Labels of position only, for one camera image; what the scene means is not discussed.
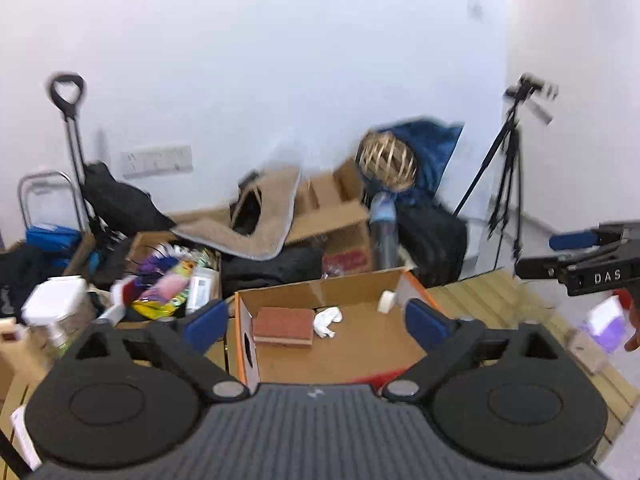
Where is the beige mat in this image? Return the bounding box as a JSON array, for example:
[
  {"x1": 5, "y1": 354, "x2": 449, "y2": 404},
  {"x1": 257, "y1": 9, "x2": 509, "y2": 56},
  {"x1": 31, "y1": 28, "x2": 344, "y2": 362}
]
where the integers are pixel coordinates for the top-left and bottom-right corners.
[{"x1": 170, "y1": 164, "x2": 304, "y2": 262}]

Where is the red cardboard box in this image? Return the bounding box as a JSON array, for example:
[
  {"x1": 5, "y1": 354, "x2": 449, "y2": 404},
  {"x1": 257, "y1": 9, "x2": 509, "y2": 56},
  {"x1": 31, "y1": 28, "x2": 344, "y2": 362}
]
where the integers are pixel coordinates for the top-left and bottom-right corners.
[{"x1": 233, "y1": 267, "x2": 455, "y2": 397}]

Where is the white small carton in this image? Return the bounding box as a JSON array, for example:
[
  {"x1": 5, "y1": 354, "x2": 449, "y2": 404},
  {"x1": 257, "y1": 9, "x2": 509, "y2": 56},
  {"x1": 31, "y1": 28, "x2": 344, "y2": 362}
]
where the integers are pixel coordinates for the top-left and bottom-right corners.
[{"x1": 186, "y1": 265, "x2": 221, "y2": 312}]

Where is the grey water bottle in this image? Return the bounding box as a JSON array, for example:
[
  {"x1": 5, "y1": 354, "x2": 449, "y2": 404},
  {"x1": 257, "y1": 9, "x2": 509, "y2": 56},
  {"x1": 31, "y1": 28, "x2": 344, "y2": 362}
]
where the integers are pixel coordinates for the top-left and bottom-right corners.
[{"x1": 368, "y1": 192, "x2": 399, "y2": 272}]

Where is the white paper sheet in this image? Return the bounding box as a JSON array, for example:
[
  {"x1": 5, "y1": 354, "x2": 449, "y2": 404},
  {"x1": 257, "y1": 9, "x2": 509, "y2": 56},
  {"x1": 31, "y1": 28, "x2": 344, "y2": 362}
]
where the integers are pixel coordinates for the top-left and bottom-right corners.
[{"x1": 9, "y1": 404, "x2": 43, "y2": 472}]

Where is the wicker ball lantern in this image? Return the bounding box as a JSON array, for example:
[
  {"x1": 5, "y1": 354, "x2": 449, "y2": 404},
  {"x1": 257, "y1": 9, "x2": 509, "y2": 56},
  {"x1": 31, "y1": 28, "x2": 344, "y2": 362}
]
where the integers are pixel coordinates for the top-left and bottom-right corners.
[{"x1": 354, "y1": 131, "x2": 419, "y2": 194}]

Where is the purple white cloth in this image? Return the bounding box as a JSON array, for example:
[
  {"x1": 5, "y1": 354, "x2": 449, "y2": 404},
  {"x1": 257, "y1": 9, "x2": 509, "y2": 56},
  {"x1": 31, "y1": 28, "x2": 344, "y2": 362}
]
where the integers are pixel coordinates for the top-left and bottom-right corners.
[{"x1": 581, "y1": 295, "x2": 634, "y2": 357}]

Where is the reddish brown sponge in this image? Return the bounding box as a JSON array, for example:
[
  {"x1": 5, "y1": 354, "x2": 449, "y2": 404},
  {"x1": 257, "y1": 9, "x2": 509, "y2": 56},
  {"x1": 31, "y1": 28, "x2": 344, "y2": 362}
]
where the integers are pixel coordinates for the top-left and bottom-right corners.
[{"x1": 251, "y1": 306, "x2": 316, "y2": 349}]

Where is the black cloth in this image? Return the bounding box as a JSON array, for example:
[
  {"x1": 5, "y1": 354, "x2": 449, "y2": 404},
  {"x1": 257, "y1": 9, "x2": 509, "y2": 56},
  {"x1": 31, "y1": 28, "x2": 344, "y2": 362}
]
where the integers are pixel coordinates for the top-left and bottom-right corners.
[{"x1": 221, "y1": 247, "x2": 327, "y2": 302}]

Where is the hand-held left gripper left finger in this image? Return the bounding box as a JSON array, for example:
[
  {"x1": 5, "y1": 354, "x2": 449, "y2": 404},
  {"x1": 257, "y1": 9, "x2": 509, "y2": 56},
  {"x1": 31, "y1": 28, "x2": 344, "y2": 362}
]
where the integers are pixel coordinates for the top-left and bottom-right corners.
[{"x1": 60, "y1": 299, "x2": 251, "y2": 403}]

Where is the black trolley bag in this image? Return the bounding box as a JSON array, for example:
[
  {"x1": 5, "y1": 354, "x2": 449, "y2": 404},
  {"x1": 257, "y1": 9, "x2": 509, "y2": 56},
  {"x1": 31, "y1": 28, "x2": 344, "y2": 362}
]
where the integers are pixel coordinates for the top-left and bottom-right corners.
[{"x1": 80, "y1": 161, "x2": 177, "y2": 242}]

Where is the black folding trolley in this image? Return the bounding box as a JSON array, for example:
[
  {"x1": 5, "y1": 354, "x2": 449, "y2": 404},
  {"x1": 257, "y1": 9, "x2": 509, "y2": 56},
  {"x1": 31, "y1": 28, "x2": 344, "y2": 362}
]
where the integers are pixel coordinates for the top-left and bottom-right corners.
[{"x1": 48, "y1": 73, "x2": 128, "y2": 263}]

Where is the blue cloth bag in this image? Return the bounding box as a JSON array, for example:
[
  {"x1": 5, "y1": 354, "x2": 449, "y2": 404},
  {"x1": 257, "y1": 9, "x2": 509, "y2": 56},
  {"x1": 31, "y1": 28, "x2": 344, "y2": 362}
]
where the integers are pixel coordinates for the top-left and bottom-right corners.
[{"x1": 377, "y1": 118, "x2": 464, "y2": 207}]

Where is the black tripod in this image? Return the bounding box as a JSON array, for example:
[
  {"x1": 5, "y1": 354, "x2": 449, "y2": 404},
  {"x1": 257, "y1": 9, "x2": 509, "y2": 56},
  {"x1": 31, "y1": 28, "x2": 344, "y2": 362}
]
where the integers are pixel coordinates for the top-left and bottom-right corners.
[{"x1": 451, "y1": 100, "x2": 525, "y2": 272}]

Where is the black equipment bag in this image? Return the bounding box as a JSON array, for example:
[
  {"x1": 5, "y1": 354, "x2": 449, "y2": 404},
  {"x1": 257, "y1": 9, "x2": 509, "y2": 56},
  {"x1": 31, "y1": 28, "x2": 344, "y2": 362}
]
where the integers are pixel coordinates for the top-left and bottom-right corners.
[{"x1": 395, "y1": 202, "x2": 469, "y2": 289}]

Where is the black video camera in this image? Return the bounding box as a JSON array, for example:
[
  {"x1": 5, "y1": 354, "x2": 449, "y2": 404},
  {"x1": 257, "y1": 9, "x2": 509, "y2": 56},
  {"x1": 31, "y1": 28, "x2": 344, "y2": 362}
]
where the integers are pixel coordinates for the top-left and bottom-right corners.
[{"x1": 504, "y1": 73, "x2": 559, "y2": 125}]

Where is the metal tube frame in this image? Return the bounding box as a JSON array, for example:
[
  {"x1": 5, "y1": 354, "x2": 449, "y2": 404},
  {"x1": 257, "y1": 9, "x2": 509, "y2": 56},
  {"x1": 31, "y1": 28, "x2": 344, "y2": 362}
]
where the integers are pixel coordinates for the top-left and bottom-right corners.
[{"x1": 17, "y1": 170, "x2": 85, "y2": 232}]

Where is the white bottle red cap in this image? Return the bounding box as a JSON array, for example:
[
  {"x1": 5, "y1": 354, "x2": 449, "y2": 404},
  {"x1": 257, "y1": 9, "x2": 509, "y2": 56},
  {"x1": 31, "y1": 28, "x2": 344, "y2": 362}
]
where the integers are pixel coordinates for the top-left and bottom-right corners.
[{"x1": 97, "y1": 280, "x2": 132, "y2": 326}]

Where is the white crumpled cloth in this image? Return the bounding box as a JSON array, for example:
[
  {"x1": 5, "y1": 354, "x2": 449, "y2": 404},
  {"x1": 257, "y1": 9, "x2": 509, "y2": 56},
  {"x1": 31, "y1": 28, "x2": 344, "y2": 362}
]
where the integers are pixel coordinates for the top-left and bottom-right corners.
[{"x1": 313, "y1": 306, "x2": 344, "y2": 340}]

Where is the white lidded plastic container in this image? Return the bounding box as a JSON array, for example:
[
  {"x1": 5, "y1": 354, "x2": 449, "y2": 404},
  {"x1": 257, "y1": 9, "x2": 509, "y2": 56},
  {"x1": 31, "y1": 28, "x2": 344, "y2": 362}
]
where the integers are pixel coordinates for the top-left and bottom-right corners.
[{"x1": 20, "y1": 276, "x2": 97, "y2": 333}]

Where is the person's right hand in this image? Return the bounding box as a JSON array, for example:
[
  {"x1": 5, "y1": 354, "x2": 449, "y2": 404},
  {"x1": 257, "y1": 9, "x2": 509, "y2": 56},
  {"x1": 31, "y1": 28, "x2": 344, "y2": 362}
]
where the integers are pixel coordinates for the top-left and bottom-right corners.
[{"x1": 624, "y1": 291, "x2": 640, "y2": 353}]

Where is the dark cloth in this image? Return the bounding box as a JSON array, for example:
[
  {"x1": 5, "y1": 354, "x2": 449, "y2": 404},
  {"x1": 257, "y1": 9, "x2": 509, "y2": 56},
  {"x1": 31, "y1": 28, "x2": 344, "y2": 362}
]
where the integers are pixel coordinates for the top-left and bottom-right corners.
[{"x1": 0, "y1": 244, "x2": 47, "y2": 317}]

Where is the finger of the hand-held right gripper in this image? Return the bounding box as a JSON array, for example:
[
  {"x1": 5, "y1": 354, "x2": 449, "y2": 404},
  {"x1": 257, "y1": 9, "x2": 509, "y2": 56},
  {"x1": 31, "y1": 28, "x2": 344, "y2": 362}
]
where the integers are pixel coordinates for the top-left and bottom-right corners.
[
  {"x1": 515, "y1": 255, "x2": 576, "y2": 282},
  {"x1": 548, "y1": 224, "x2": 626, "y2": 252}
]

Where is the colourful snack packet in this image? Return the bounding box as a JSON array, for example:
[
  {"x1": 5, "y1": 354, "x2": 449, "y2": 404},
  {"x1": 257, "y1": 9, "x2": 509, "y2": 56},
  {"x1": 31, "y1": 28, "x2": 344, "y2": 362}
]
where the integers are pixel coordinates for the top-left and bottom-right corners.
[{"x1": 131, "y1": 259, "x2": 195, "y2": 319}]

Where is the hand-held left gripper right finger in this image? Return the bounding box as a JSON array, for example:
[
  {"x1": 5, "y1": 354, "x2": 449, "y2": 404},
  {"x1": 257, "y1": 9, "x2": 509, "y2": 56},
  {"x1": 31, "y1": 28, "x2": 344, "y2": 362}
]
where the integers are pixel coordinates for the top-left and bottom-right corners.
[{"x1": 380, "y1": 298, "x2": 573, "y2": 403}]

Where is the open brown cardboard box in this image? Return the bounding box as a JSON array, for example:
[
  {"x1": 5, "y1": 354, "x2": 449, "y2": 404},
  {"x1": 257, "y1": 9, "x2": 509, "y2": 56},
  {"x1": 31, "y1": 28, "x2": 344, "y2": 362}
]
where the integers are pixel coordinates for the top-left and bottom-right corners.
[{"x1": 284, "y1": 157, "x2": 374, "y2": 272}]

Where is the white wall socket strip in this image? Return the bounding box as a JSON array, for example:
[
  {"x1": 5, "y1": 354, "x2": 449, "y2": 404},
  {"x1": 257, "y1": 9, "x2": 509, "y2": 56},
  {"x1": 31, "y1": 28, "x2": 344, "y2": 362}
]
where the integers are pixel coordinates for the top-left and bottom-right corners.
[{"x1": 121, "y1": 145, "x2": 194, "y2": 179}]

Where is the blue folded item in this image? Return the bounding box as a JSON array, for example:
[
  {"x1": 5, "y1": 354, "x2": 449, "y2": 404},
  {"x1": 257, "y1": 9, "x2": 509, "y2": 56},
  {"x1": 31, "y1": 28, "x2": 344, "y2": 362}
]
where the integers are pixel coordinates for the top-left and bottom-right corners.
[{"x1": 24, "y1": 226, "x2": 85, "y2": 263}]

